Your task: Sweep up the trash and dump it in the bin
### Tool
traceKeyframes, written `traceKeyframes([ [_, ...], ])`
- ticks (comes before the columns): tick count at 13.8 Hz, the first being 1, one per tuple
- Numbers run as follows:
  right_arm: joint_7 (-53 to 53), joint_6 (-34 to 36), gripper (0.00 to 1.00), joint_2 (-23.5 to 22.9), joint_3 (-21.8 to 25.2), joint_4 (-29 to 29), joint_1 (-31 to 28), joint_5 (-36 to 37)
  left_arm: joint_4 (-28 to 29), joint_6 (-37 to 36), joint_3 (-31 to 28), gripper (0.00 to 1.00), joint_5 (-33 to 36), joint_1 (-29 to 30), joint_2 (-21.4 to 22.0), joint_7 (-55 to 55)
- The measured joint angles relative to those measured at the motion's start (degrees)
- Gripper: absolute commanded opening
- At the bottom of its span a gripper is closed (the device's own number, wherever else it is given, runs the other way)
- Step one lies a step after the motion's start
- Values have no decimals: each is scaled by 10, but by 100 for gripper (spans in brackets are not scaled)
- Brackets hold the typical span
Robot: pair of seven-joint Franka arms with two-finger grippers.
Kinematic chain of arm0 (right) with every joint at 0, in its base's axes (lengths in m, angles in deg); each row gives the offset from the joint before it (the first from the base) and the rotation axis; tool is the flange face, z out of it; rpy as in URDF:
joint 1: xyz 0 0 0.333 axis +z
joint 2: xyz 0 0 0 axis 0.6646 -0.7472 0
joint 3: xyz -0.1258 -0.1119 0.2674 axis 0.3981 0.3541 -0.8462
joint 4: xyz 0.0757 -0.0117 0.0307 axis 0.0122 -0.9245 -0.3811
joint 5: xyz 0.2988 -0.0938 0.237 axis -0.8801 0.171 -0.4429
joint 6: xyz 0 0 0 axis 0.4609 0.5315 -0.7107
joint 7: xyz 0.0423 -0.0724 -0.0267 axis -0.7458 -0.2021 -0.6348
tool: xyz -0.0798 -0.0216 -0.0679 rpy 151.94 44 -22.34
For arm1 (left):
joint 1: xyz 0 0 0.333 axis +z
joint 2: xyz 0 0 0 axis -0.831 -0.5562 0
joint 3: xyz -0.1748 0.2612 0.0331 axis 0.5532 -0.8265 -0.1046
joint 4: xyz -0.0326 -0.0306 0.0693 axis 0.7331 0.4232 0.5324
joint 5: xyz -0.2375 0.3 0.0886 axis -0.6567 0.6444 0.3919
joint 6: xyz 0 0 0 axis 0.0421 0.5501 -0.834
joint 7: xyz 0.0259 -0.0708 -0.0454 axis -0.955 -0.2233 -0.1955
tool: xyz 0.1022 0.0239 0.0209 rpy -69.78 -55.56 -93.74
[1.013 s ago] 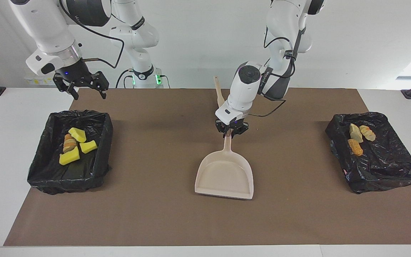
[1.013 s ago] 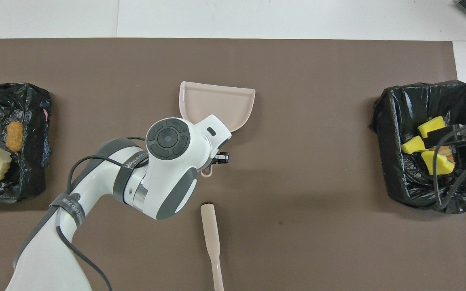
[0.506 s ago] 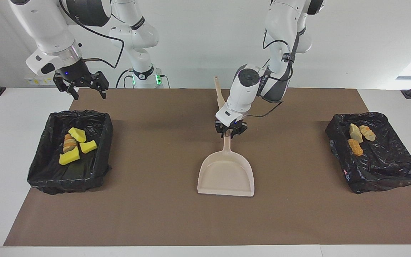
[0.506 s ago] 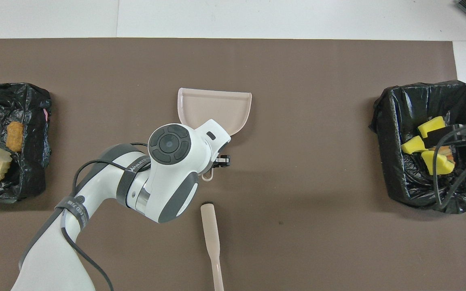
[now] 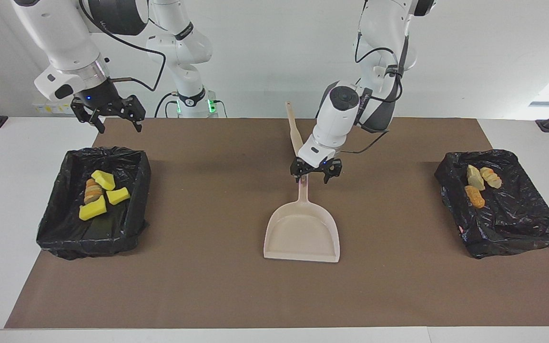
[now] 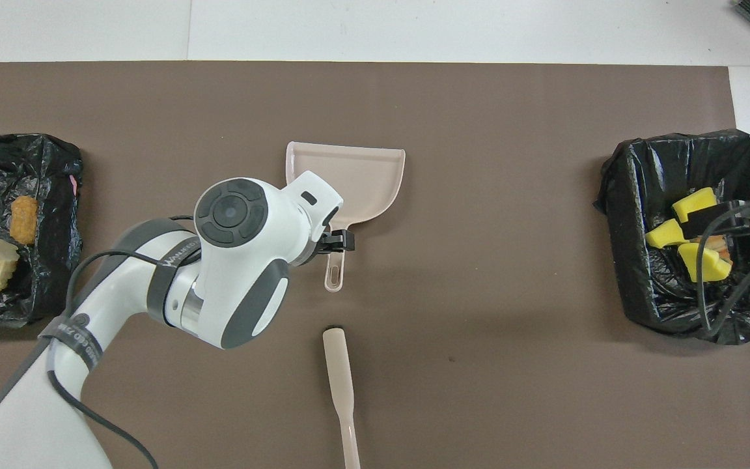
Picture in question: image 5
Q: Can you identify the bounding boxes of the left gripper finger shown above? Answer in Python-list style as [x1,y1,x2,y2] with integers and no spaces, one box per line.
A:
[290,158,309,184]
[323,160,343,184]

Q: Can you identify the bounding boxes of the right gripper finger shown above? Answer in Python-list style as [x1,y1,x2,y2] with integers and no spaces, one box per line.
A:
[120,95,146,133]
[71,99,106,134]

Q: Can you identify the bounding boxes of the beige brush black bristles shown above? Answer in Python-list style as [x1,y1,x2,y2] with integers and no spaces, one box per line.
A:
[286,101,305,158]

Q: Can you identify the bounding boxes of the beige plastic dustpan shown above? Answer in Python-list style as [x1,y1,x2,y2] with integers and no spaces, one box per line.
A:
[263,174,341,263]

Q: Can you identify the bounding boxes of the small green yellow sponge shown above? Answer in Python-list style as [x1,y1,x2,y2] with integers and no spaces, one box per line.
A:
[91,170,116,191]

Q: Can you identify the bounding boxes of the pale striped pastry chunk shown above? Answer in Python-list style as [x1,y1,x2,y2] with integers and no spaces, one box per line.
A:
[84,179,103,204]

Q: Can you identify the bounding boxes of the yellow sponge green backing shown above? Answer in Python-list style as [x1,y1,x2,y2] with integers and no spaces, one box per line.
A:
[106,187,131,205]

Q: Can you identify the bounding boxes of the plain yellow sponge piece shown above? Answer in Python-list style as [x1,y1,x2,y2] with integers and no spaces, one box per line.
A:
[79,195,107,221]

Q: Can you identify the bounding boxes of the pale bread lump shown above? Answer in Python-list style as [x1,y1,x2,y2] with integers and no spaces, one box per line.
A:
[466,164,486,192]

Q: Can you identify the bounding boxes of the brown bread roll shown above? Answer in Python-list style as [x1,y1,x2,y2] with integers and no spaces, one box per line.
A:
[464,185,486,209]

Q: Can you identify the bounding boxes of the striped orange croissant piece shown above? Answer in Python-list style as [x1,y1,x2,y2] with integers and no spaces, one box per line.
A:
[480,167,503,189]

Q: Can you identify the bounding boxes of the open black bag-lined bin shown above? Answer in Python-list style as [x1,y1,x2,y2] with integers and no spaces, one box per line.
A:
[36,146,152,261]

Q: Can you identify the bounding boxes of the crumpled black bag-lined bin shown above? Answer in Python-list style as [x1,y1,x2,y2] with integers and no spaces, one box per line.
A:
[434,149,549,260]

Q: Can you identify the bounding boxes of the brown table mat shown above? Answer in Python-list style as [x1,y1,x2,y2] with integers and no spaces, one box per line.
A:
[4,118,549,329]

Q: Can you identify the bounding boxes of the white wall box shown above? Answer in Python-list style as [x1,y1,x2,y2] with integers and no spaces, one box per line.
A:
[33,98,76,114]

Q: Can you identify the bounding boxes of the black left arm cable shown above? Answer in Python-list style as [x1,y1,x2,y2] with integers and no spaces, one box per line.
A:
[340,0,411,154]

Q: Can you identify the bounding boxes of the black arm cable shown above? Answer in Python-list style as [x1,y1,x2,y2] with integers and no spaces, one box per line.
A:
[340,0,411,154]
[78,0,166,92]

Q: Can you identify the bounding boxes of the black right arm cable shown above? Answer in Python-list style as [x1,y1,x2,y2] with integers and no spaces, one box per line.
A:
[78,0,166,92]

